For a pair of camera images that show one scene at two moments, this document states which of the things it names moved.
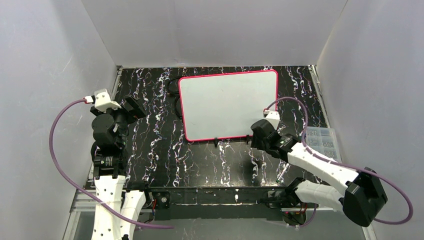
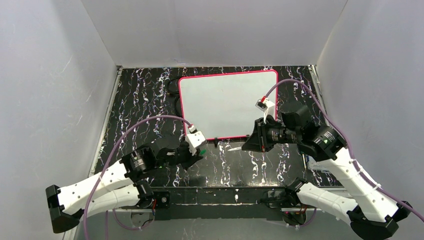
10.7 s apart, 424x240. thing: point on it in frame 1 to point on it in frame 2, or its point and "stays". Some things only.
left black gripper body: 131,106 to 187,155
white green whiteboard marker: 282,172 to 235,149
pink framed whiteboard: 226,105 stays
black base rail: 183,203 stays
